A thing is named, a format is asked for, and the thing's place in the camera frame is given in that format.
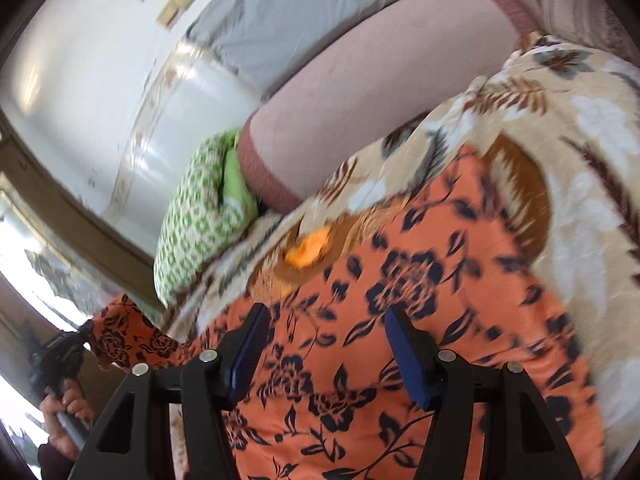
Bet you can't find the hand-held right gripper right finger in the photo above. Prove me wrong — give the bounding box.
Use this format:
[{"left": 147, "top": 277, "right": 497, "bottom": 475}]
[{"left": 384, "top": 306, "right": 583, "bottom": 480}]

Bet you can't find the leaf-print fleece blanket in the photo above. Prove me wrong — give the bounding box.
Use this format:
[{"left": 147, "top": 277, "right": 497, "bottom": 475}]
[{"left": 162, "top": 32, "right": 640, "bottom": 480}]

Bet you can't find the green checked quilt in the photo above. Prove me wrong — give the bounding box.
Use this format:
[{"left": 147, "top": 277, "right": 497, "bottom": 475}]
[{"left": 152, "top": 129, "right": 262, "bottom": 307}]

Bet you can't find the person's left forearm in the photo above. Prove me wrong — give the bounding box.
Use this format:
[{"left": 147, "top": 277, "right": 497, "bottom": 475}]
[{"left": 36, "top": 441, "right": 77, "bottom": 480}]

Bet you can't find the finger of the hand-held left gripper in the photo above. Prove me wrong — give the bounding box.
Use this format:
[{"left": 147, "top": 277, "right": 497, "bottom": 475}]
[{"left": 70, "top": 321, "right": 96, "bottom": 350}]

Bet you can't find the pink bolster pillow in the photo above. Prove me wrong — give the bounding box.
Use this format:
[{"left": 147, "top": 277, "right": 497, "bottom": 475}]
[{"left": 237, "top": 0, "right": 540, "bottom": 214}]

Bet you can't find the striped cushion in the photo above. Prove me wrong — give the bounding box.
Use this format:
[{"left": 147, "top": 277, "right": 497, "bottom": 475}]
[{"left": 537, "top": 0, "right": 632, "bottom": 57}]

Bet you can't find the wooden window frame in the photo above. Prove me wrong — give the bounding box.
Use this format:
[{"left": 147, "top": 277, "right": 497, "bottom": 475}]
[{"left": 0, "top": 110, "right": 168, "bottom": 306}]

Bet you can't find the frosted glass window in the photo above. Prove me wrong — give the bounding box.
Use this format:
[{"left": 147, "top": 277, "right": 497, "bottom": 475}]
[{"left": 0, "top": 195, "right": 108, "bottom": 326}]

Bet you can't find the orange floral garment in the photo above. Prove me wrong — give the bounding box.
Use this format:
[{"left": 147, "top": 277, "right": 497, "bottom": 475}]
[{"left": 90, "top": 142, "right": 607, "bottom": 480}]

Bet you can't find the grey pillow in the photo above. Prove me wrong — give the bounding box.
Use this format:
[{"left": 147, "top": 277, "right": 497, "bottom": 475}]
[{"left": 186, "top": 0, "right": 460, "bottom": 100}]

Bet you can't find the person's left hand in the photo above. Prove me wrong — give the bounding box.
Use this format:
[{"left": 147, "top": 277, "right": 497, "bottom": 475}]
[{"left": 40, "top": 379, "right": 96, "bottom": 457}]

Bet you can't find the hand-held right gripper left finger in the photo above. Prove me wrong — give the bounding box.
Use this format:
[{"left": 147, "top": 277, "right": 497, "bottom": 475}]
[{"left": 67, "top": 303, "right": 272, "bottom": 480}]

